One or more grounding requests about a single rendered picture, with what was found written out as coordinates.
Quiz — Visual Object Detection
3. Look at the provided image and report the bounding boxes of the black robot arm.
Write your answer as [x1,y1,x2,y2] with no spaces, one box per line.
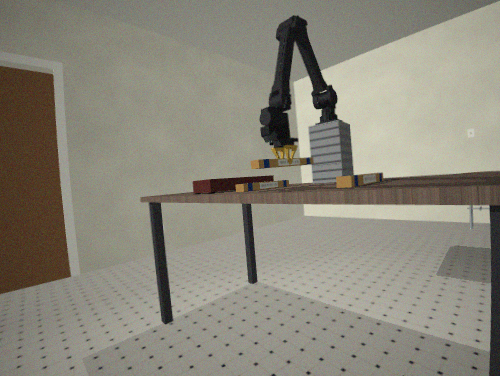
[260,15,339,143]

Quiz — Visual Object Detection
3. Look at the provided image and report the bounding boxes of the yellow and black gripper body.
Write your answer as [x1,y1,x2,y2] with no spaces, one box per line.
[269,138,298,148]

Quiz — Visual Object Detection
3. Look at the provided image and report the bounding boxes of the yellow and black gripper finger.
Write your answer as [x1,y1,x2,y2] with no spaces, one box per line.
[271,148,285,159]
[283,145,297,164]

